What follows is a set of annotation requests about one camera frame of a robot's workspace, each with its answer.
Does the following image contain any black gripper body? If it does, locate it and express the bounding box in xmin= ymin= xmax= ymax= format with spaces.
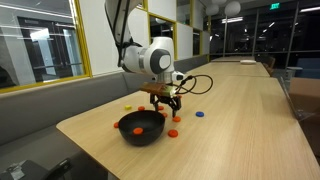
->
xmin=155 ymin=94 xmax=174 ymax=105

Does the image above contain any black bowl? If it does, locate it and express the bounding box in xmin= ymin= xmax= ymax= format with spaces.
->
xmin=117 ymin=109 xmax=167 ymax=147

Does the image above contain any narrow yellow framed window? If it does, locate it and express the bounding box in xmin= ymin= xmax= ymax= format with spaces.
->
xmin=190 ymin=27 xmax=205 ymax=58

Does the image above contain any light wood table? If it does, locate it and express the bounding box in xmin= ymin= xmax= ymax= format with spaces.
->
xmin=210 ymin=55 xmax=257 ymax=63
xmin=185 ymin=60 xmax=272 ymax=78

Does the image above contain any dark brown chair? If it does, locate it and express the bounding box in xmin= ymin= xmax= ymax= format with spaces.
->
xmin=262 ymin=54 xmax=277 ymax=77

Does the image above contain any white globe lamp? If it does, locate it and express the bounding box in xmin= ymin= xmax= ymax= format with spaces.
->
xmin=205 ymin=3 xmax=220 ymax=17
xmin=224 ymin=0 xmax=242 ymax=18

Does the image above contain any gray upholstered bench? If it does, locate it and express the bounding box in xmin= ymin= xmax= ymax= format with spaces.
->
xmin=0 ymin=54 xmax=210 ymax=180

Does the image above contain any black equipment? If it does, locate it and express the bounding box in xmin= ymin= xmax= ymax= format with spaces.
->
xmin=0 ymin=157 xmax=73 ymax=180

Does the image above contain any white round stool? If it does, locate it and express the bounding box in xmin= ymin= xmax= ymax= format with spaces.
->
xmin=285 ymin=65 xmax=303 ymax=81

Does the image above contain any blue sofa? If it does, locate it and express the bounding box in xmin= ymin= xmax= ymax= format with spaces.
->
xmin=294 ymin=58 xmax=320 ymax=79

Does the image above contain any large yellow framed window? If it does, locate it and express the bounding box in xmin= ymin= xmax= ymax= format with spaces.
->
xmin=0 ymin=0 xmax=94 ymax=95

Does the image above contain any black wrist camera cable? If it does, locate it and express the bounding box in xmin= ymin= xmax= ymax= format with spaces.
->
xmin=173 ymin=73 xmax=214 ymax=96

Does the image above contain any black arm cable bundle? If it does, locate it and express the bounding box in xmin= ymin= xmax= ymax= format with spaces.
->
xmin=104 ymin=0 xmax=141 ymax=68

